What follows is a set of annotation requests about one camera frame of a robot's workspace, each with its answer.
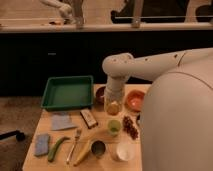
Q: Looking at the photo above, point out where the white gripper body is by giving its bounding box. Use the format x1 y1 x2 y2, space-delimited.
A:
104 76 126 115

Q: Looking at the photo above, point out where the yellow apple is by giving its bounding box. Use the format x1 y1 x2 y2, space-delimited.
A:
106 101 120 116

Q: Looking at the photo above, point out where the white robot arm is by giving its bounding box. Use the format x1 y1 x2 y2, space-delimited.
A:
102 47 213 171

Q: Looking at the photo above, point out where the green plastic cup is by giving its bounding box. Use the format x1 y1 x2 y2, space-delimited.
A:
107 120 121 136

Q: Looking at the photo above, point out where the white paper cup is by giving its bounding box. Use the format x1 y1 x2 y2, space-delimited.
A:
116 142 134 162

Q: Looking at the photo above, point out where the dark red bowl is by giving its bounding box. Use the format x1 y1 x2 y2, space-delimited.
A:
95 86 105 104

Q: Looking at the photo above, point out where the orange plastic bowl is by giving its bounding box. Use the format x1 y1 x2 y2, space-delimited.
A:
125 90 145 112

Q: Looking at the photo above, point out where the brown chocolate bar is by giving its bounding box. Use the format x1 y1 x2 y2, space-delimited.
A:
80 109 98 129

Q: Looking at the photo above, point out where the red grapes bunch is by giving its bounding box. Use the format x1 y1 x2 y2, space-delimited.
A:
122 116 138 140

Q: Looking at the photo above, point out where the green plastic tray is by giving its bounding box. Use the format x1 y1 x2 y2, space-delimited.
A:
41 75 93 111

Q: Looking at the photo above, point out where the silver fork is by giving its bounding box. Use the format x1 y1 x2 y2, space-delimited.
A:
66 129 82 164

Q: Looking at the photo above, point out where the yellow banana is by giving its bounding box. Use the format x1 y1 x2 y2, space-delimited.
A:
74 140 92 166

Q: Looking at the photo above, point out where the grey folded cloth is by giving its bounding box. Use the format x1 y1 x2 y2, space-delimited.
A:
51 113 77 131

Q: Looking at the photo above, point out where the blue sponge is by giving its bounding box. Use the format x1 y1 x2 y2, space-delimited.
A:
34 134 50 157

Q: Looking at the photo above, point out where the green cucumber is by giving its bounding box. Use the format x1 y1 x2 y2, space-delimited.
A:
47 136 70 162

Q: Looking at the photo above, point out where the black chair leg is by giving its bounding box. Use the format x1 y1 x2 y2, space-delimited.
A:
0 130 25 141

